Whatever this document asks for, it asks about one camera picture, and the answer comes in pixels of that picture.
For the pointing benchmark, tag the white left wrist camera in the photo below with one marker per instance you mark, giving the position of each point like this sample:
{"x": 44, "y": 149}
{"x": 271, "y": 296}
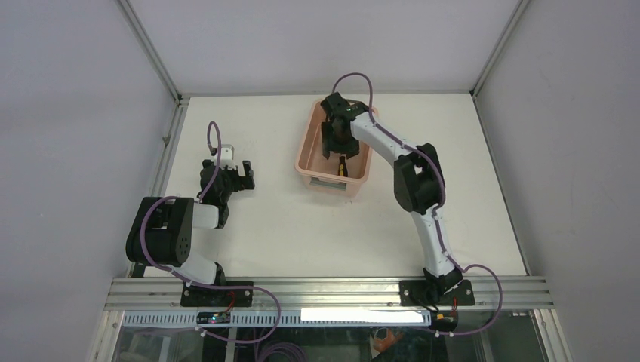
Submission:
{"x": 223, "y": 157}

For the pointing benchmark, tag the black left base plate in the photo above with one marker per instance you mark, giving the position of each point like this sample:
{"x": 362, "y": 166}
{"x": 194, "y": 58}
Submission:
{"x": 240, "y": 295}

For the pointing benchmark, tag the pink plastic bin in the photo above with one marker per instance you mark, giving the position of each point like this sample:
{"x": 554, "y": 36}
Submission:
{"x": 322, "y": 174}

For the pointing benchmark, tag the yellow black screwdriver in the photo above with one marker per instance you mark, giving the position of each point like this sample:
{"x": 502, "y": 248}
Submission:
{"x": 342, "y": 169}

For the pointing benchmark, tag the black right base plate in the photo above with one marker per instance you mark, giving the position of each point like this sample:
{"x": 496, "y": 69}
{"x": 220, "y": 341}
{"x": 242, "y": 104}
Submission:
{"x": 419, "y": 293}

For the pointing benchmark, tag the white slotted cable duct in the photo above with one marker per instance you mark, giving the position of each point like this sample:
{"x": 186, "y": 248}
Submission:
{"x": 306, "y": 317}

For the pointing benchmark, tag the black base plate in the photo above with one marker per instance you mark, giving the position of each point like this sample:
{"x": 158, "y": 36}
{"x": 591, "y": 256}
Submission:
{"x": 240, "y": 295}
{"x": 419, "y": 293}

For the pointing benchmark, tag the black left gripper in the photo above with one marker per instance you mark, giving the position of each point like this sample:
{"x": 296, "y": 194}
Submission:
{"x": 240, "y": 182}

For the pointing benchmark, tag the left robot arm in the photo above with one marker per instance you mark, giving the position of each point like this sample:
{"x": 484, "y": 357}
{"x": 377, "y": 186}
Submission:
{"x": 161, "y": 233}

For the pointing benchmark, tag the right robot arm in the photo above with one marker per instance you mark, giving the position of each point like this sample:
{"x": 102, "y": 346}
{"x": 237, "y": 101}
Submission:
{"x": 418, "y": 184}

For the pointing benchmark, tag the orange object under table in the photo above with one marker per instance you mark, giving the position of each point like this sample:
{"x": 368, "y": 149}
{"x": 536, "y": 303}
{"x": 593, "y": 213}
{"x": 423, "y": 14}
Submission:
{"x": 384, "y": 338}

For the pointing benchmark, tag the aluminium front rail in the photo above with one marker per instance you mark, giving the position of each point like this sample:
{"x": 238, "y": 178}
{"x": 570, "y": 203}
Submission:
{"x": 514, "y": 293}

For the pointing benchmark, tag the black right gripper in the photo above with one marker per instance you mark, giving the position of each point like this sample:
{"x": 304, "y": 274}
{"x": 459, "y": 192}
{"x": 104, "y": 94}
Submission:
{"x": 329, "y": 145}

